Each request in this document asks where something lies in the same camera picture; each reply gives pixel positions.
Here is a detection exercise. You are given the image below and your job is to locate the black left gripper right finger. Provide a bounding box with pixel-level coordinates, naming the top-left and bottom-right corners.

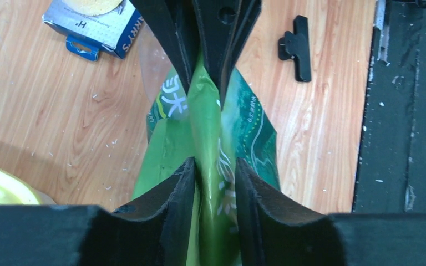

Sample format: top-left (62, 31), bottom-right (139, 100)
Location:
top-left (235, 158), bottom-right (426, 265)

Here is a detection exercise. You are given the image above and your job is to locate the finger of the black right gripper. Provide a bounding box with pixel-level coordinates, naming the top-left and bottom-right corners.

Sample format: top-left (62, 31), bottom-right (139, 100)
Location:
top-left (192, 0), bottom-right (262, 107)
top-left (131, 0), bottom-right (199, 93)

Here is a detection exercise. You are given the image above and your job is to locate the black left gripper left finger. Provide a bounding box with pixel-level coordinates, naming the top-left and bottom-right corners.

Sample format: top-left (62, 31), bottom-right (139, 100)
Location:
top-left (0, 157), bottom-right (195, 265)

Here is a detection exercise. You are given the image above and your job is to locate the black bag clip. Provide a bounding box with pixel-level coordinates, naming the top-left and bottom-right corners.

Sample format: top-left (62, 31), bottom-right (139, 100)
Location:
top-left (278, 15), bottom-right (312, 82)

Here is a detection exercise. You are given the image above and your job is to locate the green cat litter bag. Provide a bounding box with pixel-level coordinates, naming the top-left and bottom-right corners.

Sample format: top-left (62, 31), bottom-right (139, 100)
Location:
top-left (133, 57), bottom-right (280, 265)

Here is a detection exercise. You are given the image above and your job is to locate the clear plastic scoop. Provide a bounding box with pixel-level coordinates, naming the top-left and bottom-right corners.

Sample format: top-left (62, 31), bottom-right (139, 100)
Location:
top-left (136, 23), bottom-right (171, 105)

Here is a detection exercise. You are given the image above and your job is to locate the yellow litter box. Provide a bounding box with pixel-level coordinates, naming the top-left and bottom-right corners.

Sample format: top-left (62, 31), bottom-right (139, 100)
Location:
top-left (0, 169), bottom-right (55, 205)

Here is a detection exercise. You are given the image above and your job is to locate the blue white card package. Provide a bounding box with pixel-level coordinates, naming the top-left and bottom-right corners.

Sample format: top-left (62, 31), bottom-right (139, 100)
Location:
top-left (42, 1), bottom-right (144, 61)

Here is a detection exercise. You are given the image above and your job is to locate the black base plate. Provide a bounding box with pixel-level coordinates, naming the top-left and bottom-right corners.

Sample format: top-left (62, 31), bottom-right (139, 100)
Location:
top-left (352, 1), bottom-right (426, 213)

